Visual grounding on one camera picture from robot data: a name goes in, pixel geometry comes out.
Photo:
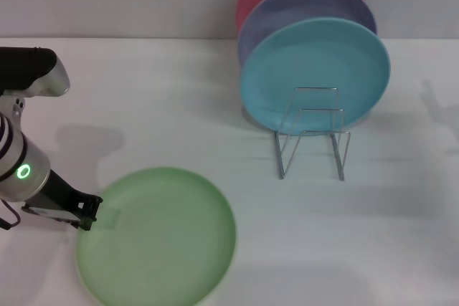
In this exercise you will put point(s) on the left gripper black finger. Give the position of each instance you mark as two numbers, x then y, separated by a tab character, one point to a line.
89	205
87	224

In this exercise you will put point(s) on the green plate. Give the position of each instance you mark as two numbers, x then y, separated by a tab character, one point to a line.
157	241

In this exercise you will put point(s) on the blue plate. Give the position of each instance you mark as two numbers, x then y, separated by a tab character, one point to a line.
305	62

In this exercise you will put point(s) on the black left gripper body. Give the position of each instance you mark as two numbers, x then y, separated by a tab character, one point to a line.
57	195

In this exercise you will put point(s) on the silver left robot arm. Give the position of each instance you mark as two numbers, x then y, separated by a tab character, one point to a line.
21	155

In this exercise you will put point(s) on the purple plate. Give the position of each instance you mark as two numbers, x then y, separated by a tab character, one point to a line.
305	5

